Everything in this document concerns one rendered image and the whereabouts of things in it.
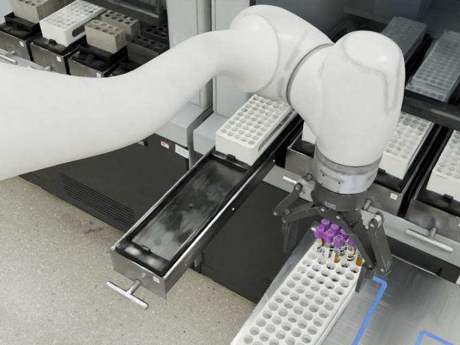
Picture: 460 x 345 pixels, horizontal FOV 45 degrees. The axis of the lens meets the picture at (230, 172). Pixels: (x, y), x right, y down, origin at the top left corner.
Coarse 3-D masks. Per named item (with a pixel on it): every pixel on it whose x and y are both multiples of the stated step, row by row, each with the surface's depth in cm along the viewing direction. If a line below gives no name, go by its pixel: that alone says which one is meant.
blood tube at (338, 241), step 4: (336, 236) 97; (340, 236) 97; (336, 240) 96; (340, 240) 96; (336, 244) 97; (340, 244) 97; (336, 248) 98; (340, 248) 98; (336, 252) 98; (332, 256) 100; (336, 256) 99; (332, 260) 100; (336, 260) 100; (332, 268) 101
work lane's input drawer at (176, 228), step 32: (288, 128) 137; (224, 160) 128; (256, 160) 128; (192, 192) 123; (224, 192) 123; (160, 224) 116; (192, 224) 116; (224, 224) 122; (128, 256) 109; (160, 256) 110; (192, 256) 113; (160, 288) 109
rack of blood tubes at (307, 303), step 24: (312, 264) 99; (336, 264) 99; (288, 288) 95; (312, 288) 97; (336, 288) 96; (264, 312) 93; (288, 312) 92; (312, 312) 92; (336, 312) 98; (240, 336) 89; (264, 336) 90; (288, 336) 89; (312, 336) 89
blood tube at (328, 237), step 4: (328, 232) 98; (332, 232) 98; (324, 236) 98; (328, 236) 97; (332, 236) 97; (324, 240) 98; (328, 240) 98; (332, 240) 98; (324, 244) 99; (328, 244) 98; (324, 248) 100; (328, 248) 99; (324, 252) 100; (328, 252) 100; (324, 256) 101; (328, 256) 101; (320, 264) 103
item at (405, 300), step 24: (312, 240) 111; (288, 264) 107; (408, 264) 107; (384, 288) 103; (408, 288) 103; (432, 288) 103; (456, 288) 103; (360, 312) 99; (384, 312) 99; (408, 312) 99; (432, 312) 99; (456, 312) 100; (336, 336) 96; (360, 336) 96; (384, 336) 96; (408, 336) 96; (432, 336) 96; (456, 336) 96
